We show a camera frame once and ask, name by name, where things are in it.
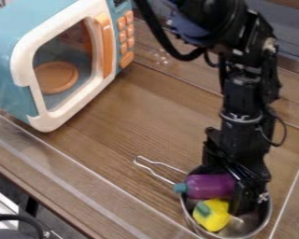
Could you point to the silver pot with wire handle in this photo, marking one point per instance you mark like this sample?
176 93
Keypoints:
242 227

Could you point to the yellow toy vegetable piece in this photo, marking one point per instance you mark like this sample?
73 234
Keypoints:
211 214

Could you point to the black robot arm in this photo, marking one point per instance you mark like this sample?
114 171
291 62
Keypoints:
223 26

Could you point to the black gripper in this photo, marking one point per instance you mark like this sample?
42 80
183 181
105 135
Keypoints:
235 149

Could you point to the clear acrylic front barrier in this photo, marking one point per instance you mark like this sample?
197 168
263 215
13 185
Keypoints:
101 210

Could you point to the purple toy eggplant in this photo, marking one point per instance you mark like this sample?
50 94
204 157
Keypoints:
205 186

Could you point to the blue toy microwave oven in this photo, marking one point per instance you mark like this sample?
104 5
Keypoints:
62 49

